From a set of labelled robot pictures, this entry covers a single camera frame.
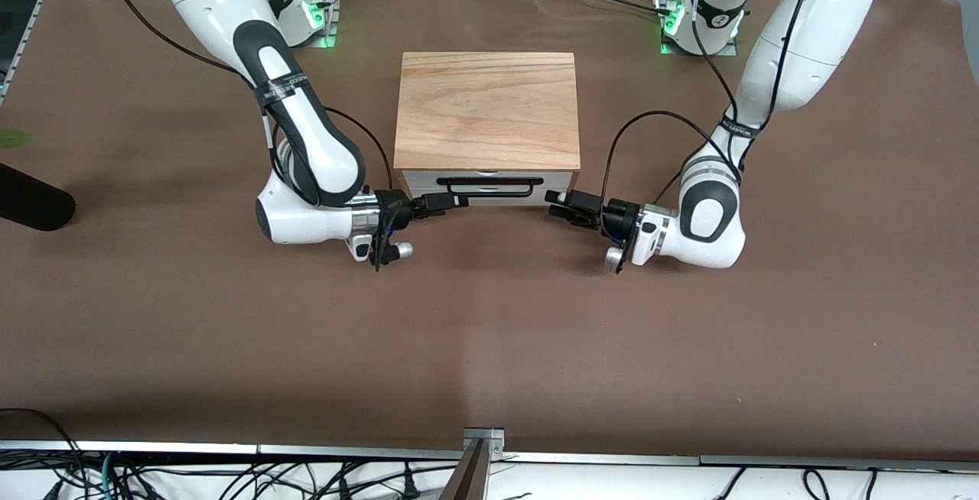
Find black floor cable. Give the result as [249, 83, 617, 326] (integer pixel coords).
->
[0, 407, 86, 500]

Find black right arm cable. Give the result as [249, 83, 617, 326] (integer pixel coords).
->
[98, 0, 396, 195]

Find green floor cable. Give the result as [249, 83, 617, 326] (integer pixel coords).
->
[96, 450, 119, 500]

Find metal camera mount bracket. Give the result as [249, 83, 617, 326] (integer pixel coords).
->
[438, 427, 506, 500]

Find aluminium table edge rail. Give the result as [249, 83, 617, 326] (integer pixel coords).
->
[0, 439, 979, 468]

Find black foam cylinder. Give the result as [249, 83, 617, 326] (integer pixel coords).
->
[0, 164, 76, 232]

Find wooden drawer cabinet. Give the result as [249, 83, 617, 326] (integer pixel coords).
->
[393, 51, 581, 208]

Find white drawer with black handle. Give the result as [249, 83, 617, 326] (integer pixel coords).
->
[402, 170, 576, 199]

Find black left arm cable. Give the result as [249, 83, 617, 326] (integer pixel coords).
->
[602, 0, 839, 207]

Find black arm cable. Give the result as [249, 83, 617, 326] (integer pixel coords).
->
[98, 0, 396, 195]
[602, 0, 839, 207]

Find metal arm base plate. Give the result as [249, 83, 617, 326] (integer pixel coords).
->
[289, 0, 339, 49]
[660, 35, 740, 57]

